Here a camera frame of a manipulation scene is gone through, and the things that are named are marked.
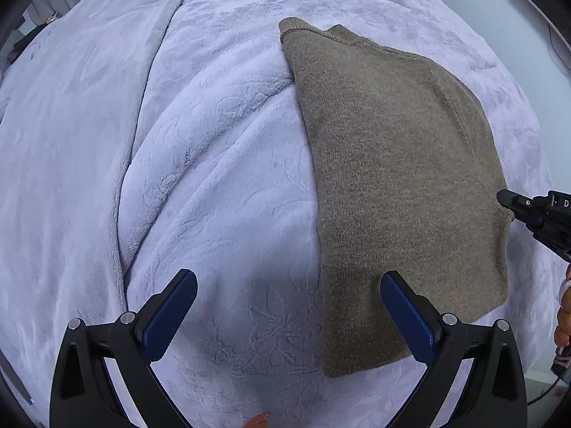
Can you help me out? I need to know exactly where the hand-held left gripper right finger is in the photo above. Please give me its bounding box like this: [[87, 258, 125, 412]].
[[380, 270, 528, 428]]

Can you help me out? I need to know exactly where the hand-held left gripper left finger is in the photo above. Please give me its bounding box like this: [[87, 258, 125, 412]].
[[50, 269, 198, 428]]

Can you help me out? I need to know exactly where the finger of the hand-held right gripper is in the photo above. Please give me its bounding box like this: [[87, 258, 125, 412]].
[[497, 189, 550, 226]]

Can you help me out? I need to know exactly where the brown knit sweater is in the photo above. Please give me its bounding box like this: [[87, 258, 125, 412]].
[[279, 17, 517, 379]]

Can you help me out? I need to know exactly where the person's right hand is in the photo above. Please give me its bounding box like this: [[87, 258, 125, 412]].
[[553, 262, 571, 348]]

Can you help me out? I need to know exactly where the lavender plush blanket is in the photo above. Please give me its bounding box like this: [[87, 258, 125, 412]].
[[0, 0, 567, 428]]

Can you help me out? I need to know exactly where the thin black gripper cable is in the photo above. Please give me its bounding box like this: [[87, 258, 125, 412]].
[[526, 366, 571, 406]]

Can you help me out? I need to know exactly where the black wall cable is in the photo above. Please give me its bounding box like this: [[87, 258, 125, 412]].
[[548, 22, 571, 72]]

